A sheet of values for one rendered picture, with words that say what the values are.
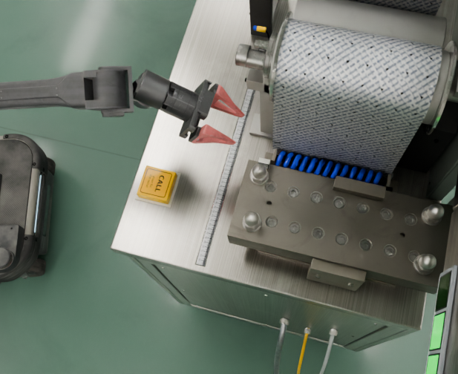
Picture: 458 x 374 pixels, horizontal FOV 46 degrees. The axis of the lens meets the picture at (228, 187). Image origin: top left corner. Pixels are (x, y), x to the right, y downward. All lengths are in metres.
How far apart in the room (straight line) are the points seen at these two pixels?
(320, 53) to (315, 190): 0.31
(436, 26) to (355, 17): 0.13
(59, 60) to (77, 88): 1.59
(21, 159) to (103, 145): 0.36
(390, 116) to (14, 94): 0.64
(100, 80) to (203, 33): 0.48
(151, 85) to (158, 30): 1.57
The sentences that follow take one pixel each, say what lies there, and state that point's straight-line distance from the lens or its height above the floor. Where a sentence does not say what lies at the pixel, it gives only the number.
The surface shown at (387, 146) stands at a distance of 0.99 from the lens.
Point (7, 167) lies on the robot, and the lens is 2.14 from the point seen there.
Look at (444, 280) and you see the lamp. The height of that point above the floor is 1.18.
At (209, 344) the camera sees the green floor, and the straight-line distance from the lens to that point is 2.04.
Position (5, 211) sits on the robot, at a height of 0.24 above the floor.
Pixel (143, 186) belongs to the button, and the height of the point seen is 0.92.
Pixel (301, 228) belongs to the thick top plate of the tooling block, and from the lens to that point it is 1.03.
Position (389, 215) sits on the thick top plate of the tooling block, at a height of 1.03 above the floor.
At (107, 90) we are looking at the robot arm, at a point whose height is 1.22.
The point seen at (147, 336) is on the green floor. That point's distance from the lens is 2.08.
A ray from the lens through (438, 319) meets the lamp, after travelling 0.89.
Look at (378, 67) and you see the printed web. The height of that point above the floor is 1.31.
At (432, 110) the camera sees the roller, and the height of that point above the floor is 1.27.
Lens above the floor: 2.03
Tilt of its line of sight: 70 degrees down
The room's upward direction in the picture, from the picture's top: 11 degrees counter-clockwise
